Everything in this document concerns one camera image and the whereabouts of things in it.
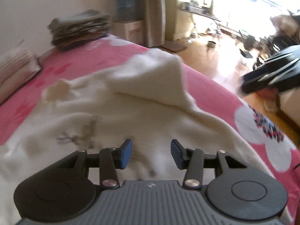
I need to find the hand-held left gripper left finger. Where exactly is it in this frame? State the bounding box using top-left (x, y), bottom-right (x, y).
top-left (56, 139), bottom-right (133, 190)

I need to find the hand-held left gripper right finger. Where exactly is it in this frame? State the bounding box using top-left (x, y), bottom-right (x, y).
top-left (171, 139), bottom-right (248, 190)

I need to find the brown floor mat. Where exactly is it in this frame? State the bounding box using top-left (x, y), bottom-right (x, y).
top-left (164, 41), bottom-right (187, 52)

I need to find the beige curtain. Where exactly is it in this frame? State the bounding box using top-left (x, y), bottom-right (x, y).
top-left (143, 0), bottom-right (180, 47)

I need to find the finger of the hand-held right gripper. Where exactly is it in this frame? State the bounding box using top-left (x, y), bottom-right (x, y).
top-left (240, 61), bottom-right (300, 94)
top-left (254, 45), bottom-right (300, 71)

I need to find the folding table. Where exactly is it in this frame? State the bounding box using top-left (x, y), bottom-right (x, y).
top-left (179, 0), bottom-right (225, 38)

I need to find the pink checked folded garment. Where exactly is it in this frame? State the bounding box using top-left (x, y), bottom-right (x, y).
top-left (0, 46), bottom-right (39, 85)

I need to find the pink floral blanket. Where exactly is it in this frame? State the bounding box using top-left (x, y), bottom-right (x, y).
top-left (0, 35), bottom-right (300, 225)

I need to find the stack of dark folded clothes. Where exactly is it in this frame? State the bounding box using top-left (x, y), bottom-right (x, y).
top-left (48, 9), bottom-right (112, 52)

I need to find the white fluffy blanket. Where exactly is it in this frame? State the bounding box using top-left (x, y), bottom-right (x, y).
top-left (0, 48), bottom-right (293, 225)

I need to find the white water dispenser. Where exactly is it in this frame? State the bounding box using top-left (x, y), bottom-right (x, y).
top-left (114, 20), bottom-right (144, 46)

